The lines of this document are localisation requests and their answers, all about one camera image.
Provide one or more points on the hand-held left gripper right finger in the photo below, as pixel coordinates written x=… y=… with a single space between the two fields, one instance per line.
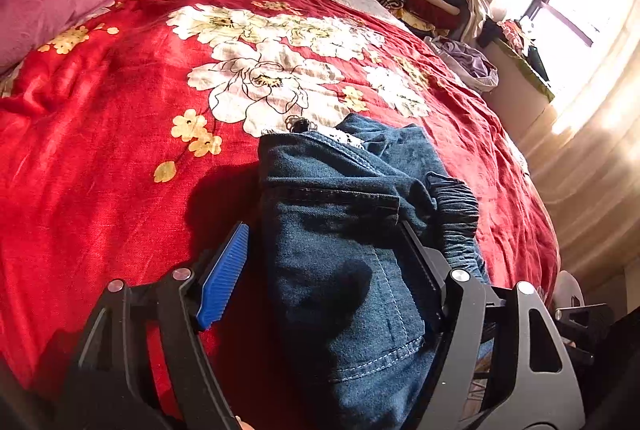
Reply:
x=425 y=267

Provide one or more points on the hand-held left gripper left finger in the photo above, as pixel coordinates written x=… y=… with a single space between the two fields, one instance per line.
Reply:
x=225 y=275

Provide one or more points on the blue denim pants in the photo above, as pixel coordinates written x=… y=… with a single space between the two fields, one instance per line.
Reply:
x=340 y=260

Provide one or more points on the red floral blanket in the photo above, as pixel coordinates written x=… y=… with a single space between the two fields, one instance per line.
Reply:
x=125 y=150

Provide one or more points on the white cabinet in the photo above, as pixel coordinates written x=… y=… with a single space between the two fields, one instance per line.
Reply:
x=515 y=100

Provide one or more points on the purple garment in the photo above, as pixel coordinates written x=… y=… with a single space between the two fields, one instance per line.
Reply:
x=470 y=65

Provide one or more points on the clothes heap on cabinet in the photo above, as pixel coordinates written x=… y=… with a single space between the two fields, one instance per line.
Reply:
x=522 y=50

